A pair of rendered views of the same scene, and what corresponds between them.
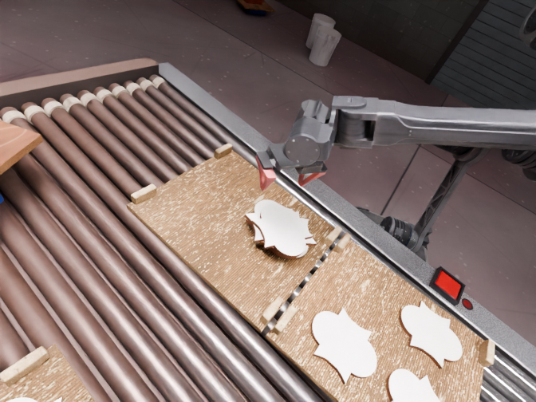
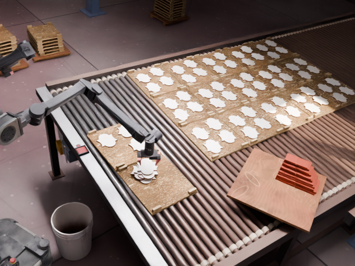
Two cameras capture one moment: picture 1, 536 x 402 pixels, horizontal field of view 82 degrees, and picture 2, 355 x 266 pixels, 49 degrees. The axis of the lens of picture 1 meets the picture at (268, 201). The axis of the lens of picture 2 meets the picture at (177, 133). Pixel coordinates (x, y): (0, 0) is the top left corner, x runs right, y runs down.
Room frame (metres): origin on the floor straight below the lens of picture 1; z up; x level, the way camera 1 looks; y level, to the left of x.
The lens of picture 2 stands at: (1.95, 0.91, 2.76)
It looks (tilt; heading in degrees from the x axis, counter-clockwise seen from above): 40 degrees down; 208
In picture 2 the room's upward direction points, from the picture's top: 7 degrees clockwise
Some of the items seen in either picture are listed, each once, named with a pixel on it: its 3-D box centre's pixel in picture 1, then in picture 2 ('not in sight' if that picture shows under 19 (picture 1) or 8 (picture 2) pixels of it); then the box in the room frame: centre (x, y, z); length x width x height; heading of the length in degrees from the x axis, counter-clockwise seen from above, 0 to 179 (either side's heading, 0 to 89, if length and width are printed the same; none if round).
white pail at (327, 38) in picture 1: (323, 46); not in sight; (4.11, 0.09, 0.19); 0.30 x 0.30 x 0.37
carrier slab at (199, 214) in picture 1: (241, 221); (156, 181); (0.48, 0.04, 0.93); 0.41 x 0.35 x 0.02; 69
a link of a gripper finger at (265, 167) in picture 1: (273, 173); (154, 159); (0.48, 0.01, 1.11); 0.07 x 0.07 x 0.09; 39
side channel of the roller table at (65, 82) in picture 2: not in sight; (234, 44); (-1.68, -0.44, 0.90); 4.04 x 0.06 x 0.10; 156
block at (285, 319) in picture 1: (285, 320); not in sight; (0.27, -0.12, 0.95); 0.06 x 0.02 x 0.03; 159
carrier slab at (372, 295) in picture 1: (386, 340); (122, 143); (0.33, -0.35, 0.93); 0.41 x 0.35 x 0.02; 69
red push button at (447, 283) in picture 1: (447, 285); (82, 150); (0.55, -0.53, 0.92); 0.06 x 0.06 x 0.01; 66
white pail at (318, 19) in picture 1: (319, 33); not in sight; (4.52, 0.22, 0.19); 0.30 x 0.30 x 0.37
